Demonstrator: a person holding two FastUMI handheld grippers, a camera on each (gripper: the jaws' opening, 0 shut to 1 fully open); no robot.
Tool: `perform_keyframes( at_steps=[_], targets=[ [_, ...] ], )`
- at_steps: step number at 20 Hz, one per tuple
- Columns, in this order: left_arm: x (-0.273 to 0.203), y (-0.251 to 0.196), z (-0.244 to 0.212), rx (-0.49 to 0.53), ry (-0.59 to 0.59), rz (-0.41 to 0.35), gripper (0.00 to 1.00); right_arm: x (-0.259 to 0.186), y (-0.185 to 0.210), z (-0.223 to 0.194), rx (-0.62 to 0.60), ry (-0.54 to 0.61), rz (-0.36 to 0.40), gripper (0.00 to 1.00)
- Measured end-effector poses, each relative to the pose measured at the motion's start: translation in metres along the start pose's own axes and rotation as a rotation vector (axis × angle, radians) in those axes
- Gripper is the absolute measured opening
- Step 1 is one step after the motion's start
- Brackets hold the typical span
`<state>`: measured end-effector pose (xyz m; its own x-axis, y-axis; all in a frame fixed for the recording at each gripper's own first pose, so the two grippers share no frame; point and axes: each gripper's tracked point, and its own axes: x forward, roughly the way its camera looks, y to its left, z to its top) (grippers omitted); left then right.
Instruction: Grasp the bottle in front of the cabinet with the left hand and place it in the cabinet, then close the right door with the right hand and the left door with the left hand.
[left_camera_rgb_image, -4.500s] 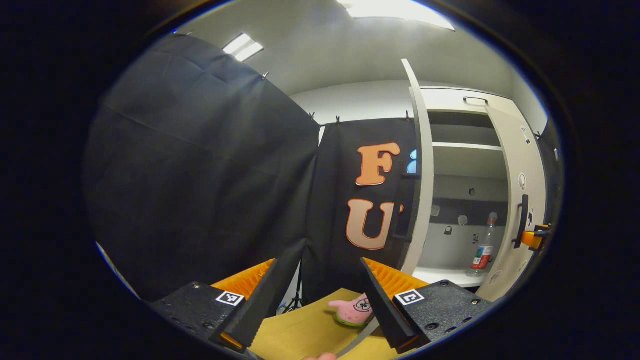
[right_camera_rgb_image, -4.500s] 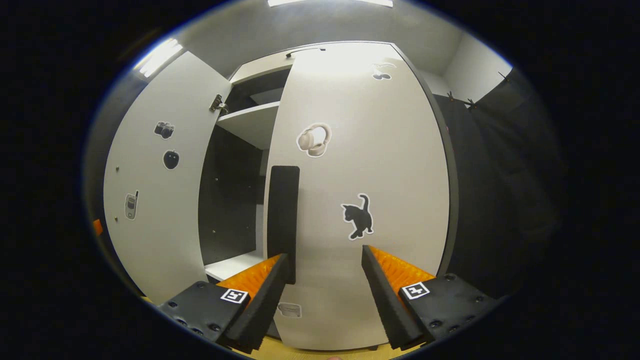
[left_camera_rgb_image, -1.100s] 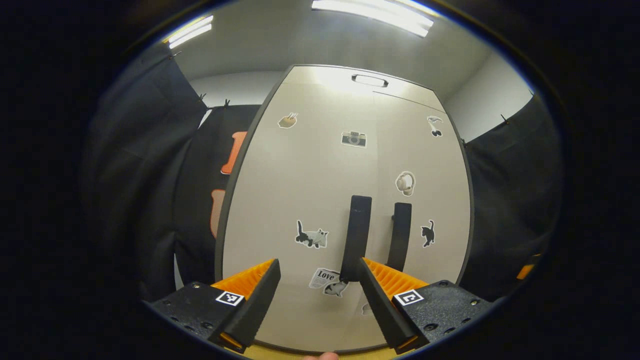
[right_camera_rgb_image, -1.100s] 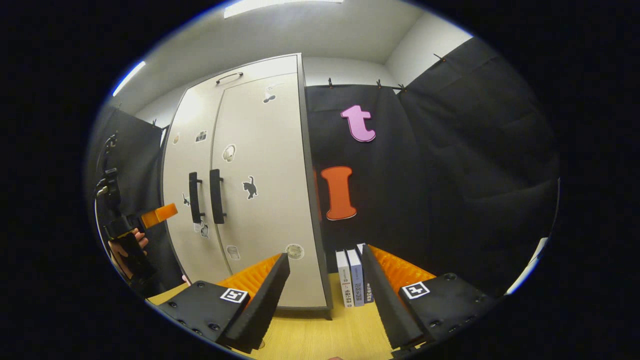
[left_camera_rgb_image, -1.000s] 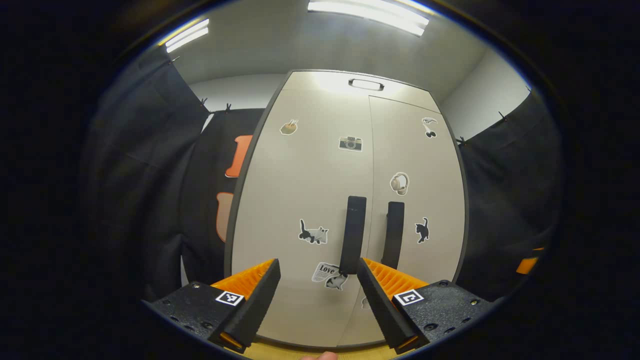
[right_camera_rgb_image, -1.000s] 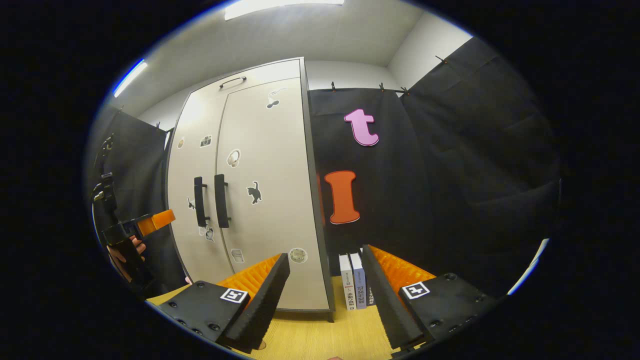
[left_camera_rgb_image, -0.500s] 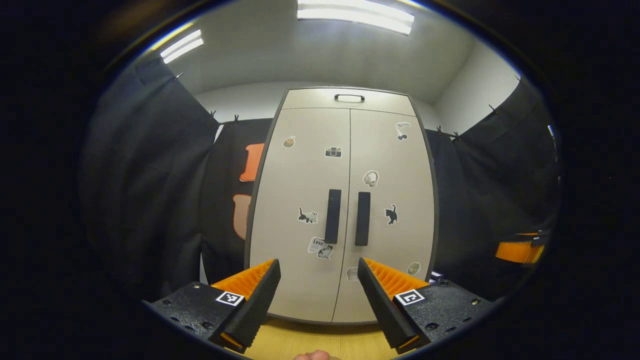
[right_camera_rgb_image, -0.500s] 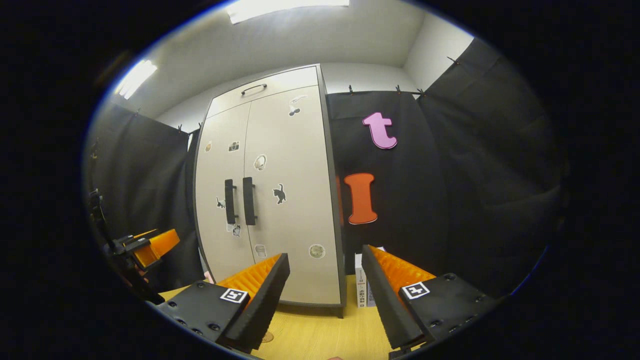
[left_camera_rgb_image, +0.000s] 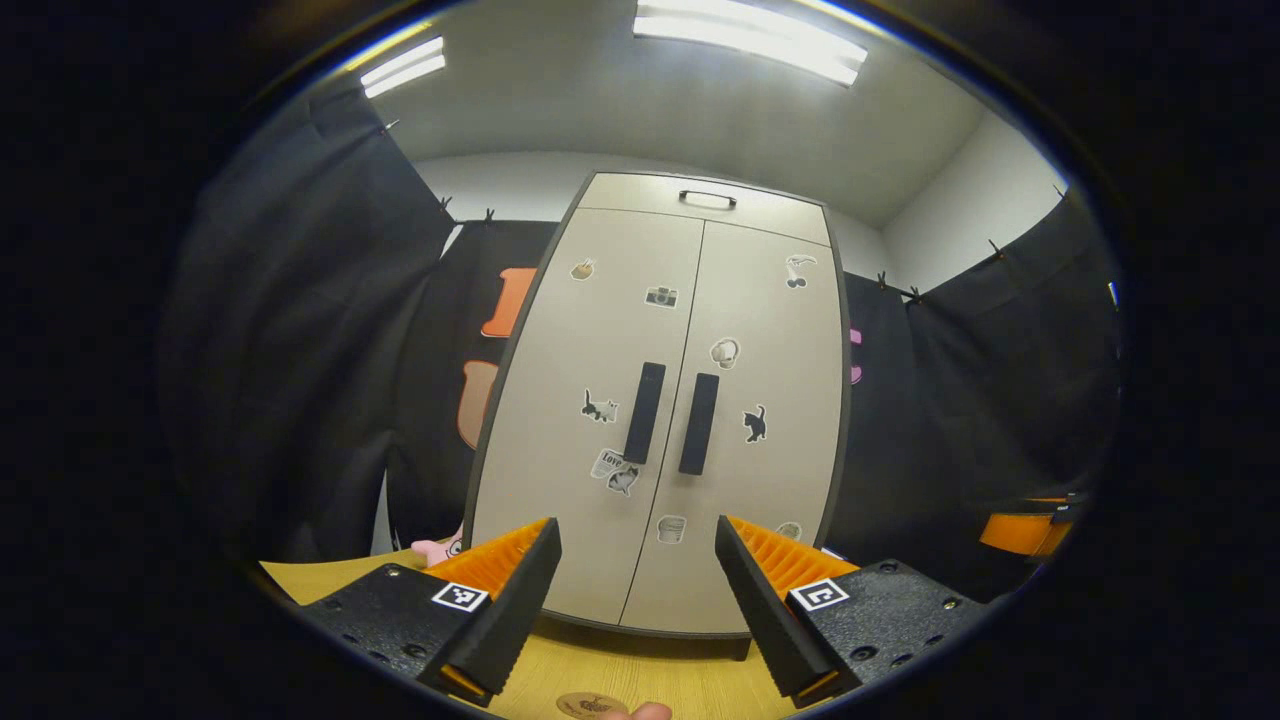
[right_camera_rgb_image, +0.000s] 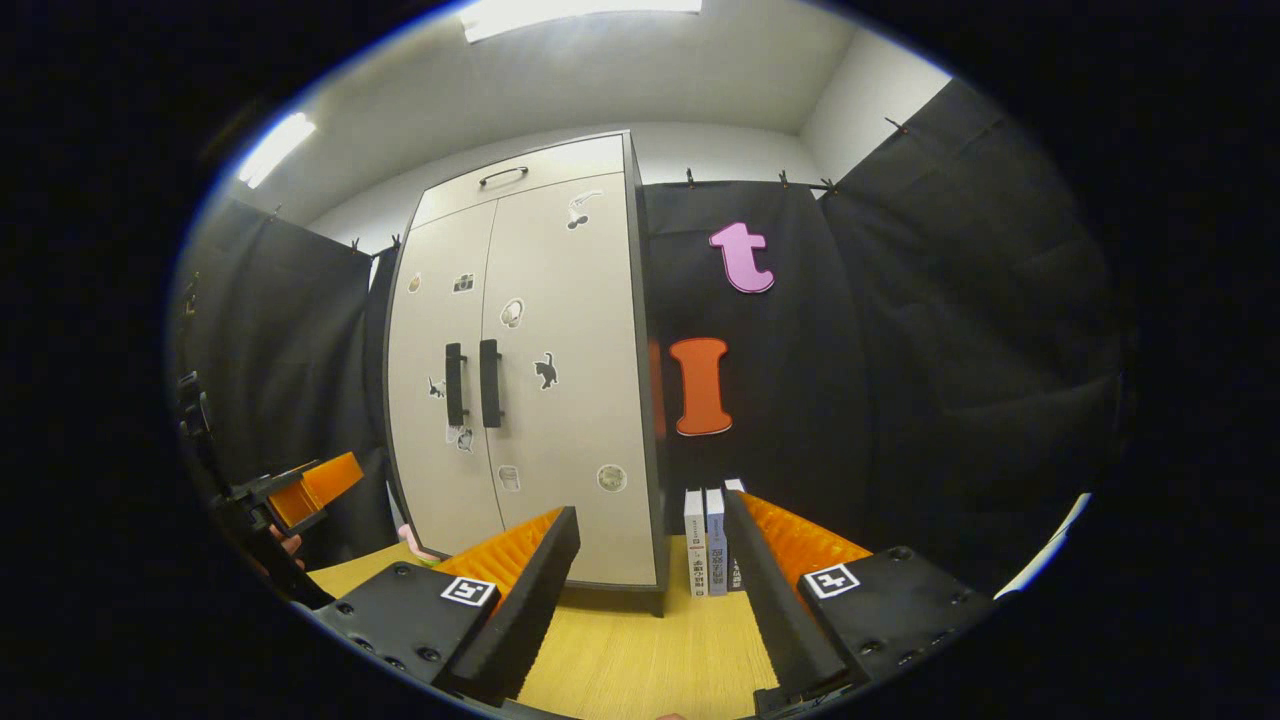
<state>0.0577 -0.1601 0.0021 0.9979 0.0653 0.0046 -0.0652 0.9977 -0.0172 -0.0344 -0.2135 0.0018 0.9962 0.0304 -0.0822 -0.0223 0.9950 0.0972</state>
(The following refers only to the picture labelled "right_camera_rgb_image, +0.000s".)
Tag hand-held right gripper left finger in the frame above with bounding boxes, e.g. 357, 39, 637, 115
310, 506, 582, 706

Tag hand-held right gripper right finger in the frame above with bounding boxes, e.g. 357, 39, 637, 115
722, 490, 1001, 716

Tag white cabinet door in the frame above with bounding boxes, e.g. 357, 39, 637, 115
480, 172, 661, 587
387, 200, 507, 557

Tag white book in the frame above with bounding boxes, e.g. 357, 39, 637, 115
684, 489, 708, 599

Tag small pink object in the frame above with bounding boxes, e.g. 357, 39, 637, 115
397, 522, 443, 564

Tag white and dark cabinet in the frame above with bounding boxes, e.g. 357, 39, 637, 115
383, 130, 669, 618

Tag black backdrop cloth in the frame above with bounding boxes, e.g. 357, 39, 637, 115
170, 78, 1136, 601

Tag small ceiling light panel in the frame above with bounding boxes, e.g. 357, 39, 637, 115
237, 111, 318, 190

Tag white cabinet drawer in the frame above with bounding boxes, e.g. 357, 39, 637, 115
411, 134, 630, 230

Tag large ceiling light panel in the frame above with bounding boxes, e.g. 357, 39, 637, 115
460, 0, 704, 44

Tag black door handle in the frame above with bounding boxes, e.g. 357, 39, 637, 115
478, 338, 504, 429
444, 342, 469, 428

